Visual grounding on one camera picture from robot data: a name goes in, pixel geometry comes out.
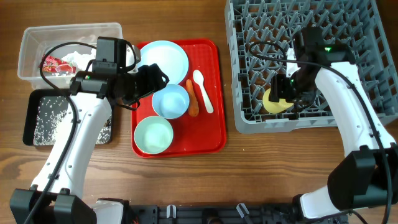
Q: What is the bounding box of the yellow cup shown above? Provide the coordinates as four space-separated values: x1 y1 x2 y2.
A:
262 89 294 114

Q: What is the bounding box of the light blue plate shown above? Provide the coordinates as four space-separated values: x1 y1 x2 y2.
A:
137 40 189 84

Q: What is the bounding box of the light blue bowl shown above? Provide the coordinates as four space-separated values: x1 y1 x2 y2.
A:
152 84 190 119

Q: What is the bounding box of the orange carrot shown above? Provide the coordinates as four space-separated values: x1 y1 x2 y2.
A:
185 79 199 117

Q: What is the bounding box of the green bowl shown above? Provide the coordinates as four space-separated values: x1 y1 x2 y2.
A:
133 116 174 155

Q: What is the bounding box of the white napkin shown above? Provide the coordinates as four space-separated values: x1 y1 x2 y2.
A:
62 49 96 70

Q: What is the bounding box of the red snack wrapper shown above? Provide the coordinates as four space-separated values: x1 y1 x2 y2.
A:
39 56 76 75

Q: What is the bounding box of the white rice pile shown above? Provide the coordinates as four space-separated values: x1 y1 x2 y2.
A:
33 95 112 146

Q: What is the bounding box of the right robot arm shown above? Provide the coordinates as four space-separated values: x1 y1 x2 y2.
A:
266 27 397 221

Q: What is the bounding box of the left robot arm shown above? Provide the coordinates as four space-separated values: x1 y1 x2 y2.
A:
10 37 169 223

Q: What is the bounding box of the grey dishwasher rack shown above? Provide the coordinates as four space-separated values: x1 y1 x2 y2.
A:
224 0 397 134

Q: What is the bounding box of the white plastic spoon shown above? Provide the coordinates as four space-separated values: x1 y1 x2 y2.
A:
193 70 214 114

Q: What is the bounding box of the red serving tray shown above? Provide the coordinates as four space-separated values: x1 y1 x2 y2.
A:
131 39 226 159

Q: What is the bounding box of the clear plastic bin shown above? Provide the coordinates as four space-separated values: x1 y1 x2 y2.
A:
17 22 123 90

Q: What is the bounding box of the black tray bin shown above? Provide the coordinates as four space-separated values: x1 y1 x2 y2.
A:
22 88 114 147

